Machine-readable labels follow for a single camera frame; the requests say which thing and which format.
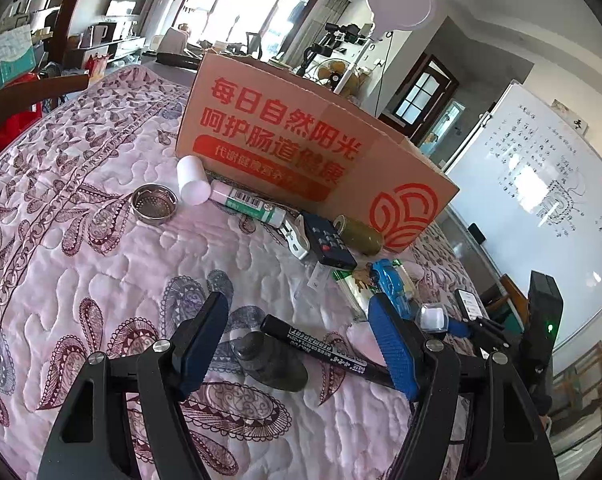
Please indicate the white plastic clip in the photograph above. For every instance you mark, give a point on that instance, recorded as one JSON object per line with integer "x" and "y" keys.
{"x": 294, "y": 234}

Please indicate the white ring light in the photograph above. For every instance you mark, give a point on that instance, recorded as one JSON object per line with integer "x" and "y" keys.
{"x": 404, "y": 15}

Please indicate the green white tube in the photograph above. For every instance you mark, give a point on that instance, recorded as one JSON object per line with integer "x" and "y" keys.
{"x": 247, "y": 203}

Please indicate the whiteboard with writing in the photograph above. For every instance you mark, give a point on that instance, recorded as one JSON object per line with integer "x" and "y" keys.
{"x": 533, "y": 188}

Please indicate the blue toy car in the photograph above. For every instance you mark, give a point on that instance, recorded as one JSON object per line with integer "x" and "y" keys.
{"x": 391, "y": 278}

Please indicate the metal sink strainer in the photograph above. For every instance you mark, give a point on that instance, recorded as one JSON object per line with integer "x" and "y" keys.
{"x": 153, "y": 204}

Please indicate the printed cardboard box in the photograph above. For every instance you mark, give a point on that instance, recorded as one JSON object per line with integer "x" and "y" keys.
{"x": 297, "y": 142}

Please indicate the floral quilted bedspread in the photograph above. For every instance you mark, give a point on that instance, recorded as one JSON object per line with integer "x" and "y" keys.
{"x": 80, "y": 273}

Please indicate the olive green cylinder can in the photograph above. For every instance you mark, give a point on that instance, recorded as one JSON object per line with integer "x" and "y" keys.
{"x": 358, "y": 235}

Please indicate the dark grey stone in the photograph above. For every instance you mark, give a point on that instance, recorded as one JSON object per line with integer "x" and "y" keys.
{"x": 269, "y": 362}

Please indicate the black remote control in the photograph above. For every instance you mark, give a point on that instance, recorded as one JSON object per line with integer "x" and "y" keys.
{"x": 326, "y": 243}

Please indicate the green cracker snack packet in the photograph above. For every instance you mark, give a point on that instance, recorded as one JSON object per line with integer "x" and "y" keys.
{"x": 357, "y": 288}

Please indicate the black marker pen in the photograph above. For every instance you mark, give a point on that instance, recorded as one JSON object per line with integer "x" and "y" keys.
{"x": 326, "y": 353}

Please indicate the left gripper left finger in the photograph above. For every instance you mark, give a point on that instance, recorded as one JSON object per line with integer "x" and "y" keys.
{"x": 91, "y": 436}

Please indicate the white plastic cup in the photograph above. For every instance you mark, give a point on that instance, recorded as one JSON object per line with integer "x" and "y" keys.
{"x": 194, "y": 186}

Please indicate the yellow standing fan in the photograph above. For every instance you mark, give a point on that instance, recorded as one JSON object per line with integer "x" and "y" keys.
{"x": 329, "y": 72}

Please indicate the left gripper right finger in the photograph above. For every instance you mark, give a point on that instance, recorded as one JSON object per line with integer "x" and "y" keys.
{"x": 504, "y": 437}

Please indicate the wooden chair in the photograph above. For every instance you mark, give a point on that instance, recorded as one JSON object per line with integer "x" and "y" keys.
{"x": 18, "y": 97}

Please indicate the white screen smartphone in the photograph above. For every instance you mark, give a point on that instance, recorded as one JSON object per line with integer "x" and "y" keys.
{"x": 469, "y": 304}

